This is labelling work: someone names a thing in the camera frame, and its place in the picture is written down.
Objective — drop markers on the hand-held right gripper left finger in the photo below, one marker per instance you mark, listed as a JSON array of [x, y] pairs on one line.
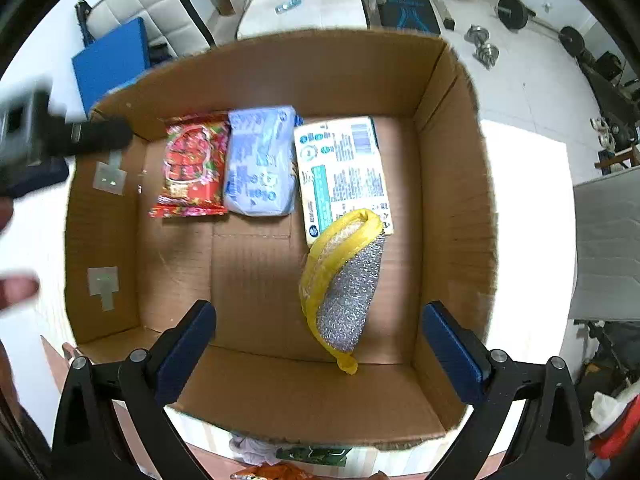
[[185, 355]]

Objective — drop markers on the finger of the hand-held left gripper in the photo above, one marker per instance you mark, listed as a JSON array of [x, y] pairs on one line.
[[95, 135]]

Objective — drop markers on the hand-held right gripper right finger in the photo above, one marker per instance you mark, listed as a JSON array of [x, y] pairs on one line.
[[450, 355]]

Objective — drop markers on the brown cardboard box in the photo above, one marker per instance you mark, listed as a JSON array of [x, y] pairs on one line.
[[250, 280]]

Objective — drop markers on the yellow-edged silver scouring sponge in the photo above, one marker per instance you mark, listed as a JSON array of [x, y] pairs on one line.
[[345, 290]]

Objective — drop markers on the person's left hand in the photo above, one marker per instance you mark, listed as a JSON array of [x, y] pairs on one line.
[[17, 291]]

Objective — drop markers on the blue board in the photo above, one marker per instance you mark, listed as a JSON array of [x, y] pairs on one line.
[[110, 62]]

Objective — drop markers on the red snack packet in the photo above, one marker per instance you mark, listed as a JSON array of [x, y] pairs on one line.
[[192, 165]]

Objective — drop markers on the grey cloth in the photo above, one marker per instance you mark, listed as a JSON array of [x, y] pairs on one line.
[[252, 450]]

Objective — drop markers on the white quilted chair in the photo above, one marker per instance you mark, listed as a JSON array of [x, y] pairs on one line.
[[145, 0]]

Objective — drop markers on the orange snack packet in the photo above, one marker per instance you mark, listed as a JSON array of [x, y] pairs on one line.
[[272, 472]]

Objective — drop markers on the green packet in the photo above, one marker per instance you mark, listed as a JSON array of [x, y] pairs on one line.
[[312, 453]]

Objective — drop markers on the light blue tissue pack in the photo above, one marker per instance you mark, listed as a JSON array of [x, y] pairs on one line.
[[257, 160]]

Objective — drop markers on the red and white bag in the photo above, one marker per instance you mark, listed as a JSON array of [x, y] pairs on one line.
[[612, 425]]

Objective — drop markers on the grey panel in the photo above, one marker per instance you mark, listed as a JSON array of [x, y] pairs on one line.
[[607, 245]]

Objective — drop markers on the white and teal wipes pack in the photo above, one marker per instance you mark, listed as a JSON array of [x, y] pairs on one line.
[[345, 175]]

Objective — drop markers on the small silver packet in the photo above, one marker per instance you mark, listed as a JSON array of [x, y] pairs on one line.
[[289, 2]]

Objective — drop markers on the black exercise machine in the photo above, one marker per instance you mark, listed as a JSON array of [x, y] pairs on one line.
[[612, 95]]

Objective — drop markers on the chrome dumbbell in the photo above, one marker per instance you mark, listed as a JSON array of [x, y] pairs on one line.
[[482, 47]]

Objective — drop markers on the black and blue weight bench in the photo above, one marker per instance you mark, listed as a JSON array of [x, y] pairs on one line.
[[407, 0]]

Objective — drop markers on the black barbell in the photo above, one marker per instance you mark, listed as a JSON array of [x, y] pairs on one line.
[[515, 12]]

